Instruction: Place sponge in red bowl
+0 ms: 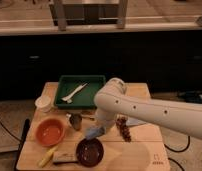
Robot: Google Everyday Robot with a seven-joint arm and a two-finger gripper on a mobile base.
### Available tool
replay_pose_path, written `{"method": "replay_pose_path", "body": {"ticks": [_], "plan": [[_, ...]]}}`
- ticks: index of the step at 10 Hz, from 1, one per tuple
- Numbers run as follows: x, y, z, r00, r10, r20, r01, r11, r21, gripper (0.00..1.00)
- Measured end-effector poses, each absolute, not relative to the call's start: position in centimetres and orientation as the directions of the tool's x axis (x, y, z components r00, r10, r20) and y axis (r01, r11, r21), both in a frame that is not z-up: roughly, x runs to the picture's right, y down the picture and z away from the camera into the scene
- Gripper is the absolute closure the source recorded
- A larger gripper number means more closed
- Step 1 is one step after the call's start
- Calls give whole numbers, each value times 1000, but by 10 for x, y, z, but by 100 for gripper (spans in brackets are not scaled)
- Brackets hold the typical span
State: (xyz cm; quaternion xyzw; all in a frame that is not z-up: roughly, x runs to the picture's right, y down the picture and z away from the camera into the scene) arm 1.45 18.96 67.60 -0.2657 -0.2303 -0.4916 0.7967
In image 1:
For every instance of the dark brown bowl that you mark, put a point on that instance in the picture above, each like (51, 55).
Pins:
(89, 153)

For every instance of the brush with black handle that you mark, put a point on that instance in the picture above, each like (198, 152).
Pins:
(62, 157)

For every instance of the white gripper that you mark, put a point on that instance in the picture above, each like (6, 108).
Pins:
(105, 119)

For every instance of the metal stool frame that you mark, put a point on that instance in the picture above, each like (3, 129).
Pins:
(88, 12)

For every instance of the bunch of red grapes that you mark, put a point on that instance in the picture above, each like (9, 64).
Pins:
(123, 129)

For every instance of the red bowl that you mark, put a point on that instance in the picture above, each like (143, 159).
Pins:
(50, 132)

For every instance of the green tray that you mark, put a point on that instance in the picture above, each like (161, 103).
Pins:
(84, 99)

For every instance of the yellow banana toy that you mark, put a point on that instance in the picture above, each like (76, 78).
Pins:
(47, 157)

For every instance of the white cup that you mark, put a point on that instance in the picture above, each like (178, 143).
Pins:
(43, 103)

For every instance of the white cloth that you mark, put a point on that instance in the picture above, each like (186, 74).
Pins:
(134, 122)

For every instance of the wooden cutting board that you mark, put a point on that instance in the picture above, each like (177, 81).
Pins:
(146, 151)

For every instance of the black device on floor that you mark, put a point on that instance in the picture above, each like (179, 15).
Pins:
(191, 97)

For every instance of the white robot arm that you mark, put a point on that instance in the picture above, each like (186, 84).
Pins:
(112, 99)

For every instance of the white plastic fork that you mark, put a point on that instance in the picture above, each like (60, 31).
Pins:
(68, 98)

